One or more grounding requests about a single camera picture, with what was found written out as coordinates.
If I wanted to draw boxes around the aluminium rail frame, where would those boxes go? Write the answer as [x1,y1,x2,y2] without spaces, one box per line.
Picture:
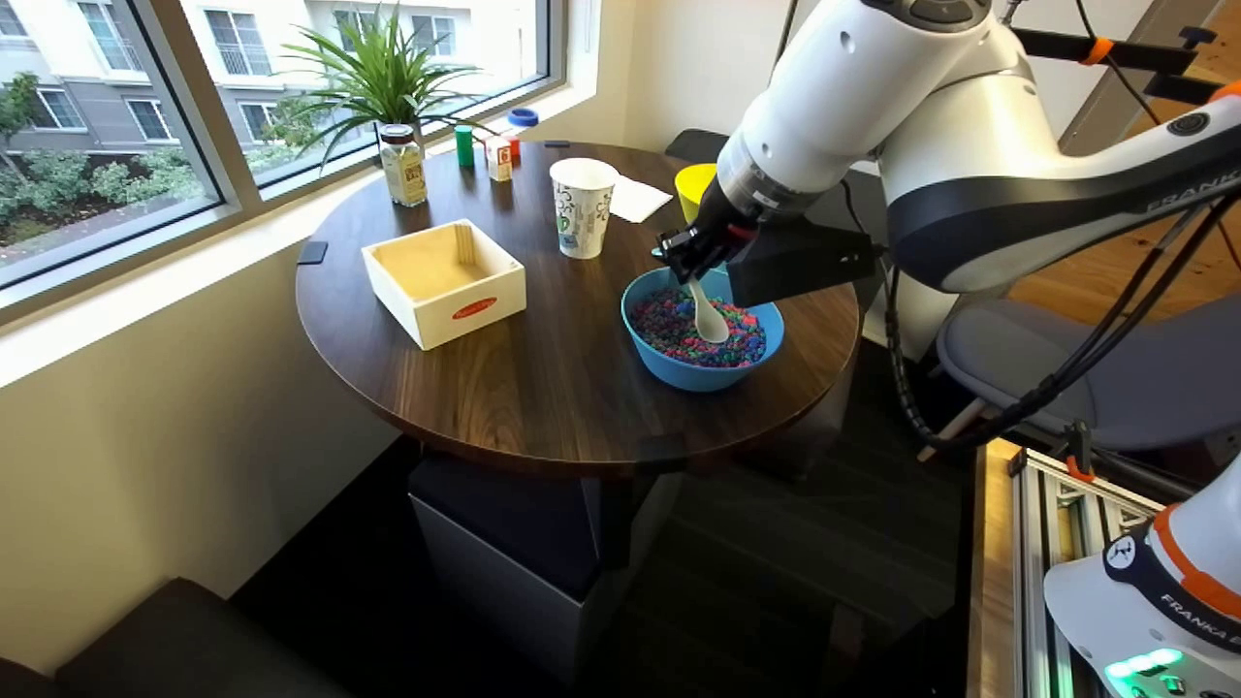
[965,439,1155,698]

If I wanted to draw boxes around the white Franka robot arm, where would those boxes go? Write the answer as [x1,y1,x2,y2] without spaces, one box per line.
[656,0,1241,293]

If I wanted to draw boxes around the patterned paper cup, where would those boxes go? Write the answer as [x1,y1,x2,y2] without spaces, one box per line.
[551,160,618,259]

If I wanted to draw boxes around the blue bowl with beads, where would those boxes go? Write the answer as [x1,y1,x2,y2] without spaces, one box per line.
[621,268,785,392]

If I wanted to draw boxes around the grey cabinet under table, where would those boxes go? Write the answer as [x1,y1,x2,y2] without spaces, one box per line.
[408,454,684,683]

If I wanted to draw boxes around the yellow plastic bowl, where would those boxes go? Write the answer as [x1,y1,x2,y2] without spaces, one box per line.
[674,161,715,221]

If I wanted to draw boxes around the blue round lid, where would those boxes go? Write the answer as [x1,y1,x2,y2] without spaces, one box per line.
[508,109,539,129]

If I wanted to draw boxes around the white wooden box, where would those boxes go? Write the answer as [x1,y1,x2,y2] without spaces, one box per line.
[361,221,528,352]

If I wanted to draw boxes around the black bench seat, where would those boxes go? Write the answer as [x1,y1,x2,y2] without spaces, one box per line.
[0,579,355,698]

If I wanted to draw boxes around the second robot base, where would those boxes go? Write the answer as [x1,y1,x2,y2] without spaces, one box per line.
[1045,457,1241,698]

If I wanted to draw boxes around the glass jar with lid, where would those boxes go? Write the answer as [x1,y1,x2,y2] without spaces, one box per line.
[377,122,428,210]

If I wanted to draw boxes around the white paper napkin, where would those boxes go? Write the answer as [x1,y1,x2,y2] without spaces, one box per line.
[611,175,670,224]

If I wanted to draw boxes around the grey armchair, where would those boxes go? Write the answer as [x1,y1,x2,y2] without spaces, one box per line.
[934,293,1241,451]

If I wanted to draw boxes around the small black square object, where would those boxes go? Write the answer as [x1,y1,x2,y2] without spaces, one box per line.
[299,240,331,268]

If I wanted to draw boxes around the green block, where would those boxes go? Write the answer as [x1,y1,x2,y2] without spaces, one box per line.
[455,122,477,170]

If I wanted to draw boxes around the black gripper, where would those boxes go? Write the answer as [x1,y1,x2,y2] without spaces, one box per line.
[652,187,877,306]

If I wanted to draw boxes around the white cube block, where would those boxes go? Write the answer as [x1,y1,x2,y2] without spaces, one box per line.
[484,137,515,180]

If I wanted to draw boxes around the white plastic spoon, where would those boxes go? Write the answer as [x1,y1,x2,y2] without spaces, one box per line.
[688,279,730,346]

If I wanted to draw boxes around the potted green plant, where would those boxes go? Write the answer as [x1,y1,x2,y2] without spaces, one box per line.
[272,6,458,156]

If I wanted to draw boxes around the round wooden table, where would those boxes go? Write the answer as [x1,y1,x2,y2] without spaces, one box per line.
[296,138,861,471]

